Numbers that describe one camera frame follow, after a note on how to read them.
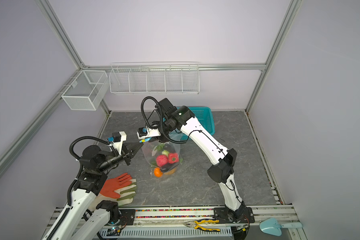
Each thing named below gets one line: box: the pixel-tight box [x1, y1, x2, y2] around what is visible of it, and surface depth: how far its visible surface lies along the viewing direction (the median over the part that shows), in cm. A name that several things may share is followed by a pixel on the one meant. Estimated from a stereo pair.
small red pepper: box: [168, 152, 179, 164], surface depth 82 cm
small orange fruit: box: [153, 167, 164, 178], surface depth 85 cm
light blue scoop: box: [259, 217, 303, 237], surface depth 72 cm
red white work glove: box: [88, 173, 138, 212], surface depth 83 cm
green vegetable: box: [154, 143, 165, 151], surface depth 86 cm
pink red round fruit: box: [155, 154, 169, 167], surface depth 82 cm
